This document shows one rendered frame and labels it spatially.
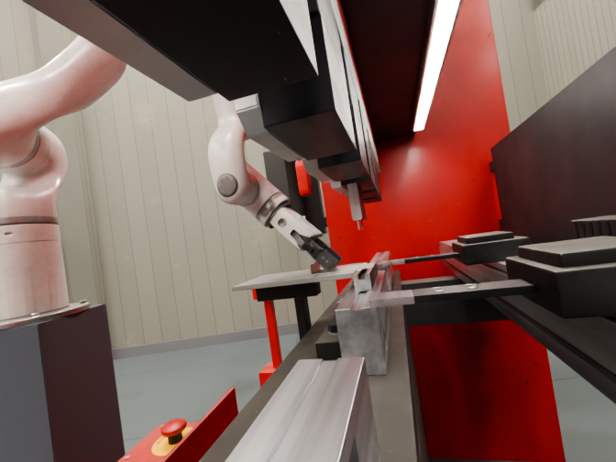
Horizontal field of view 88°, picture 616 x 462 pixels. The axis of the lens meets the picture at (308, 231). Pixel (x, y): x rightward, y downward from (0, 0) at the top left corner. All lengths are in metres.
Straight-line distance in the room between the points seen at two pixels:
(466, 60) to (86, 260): 4.17
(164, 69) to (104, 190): 4.46
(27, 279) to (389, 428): 0.68
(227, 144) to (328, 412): 0.56
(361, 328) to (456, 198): 1.17
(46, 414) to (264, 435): 0.60
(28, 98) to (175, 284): 3.54
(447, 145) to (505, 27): 3.62
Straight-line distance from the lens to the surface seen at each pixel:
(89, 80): 0.86
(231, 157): 0.67
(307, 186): 0.56
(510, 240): 0.67
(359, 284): 0.59
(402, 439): 0.37
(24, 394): 0.79
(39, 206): 0.82
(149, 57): 0.19
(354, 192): 0.66
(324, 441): 0.20
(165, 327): 4.36
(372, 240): 1.55
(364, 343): 0.48
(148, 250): 4.33
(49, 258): 0.82
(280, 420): 0.22
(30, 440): 0.81
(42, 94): 0.84
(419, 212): 1.55
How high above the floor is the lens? 1.08
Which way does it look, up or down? 2 degrees up
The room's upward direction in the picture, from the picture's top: 9 degrees counter-clockwise
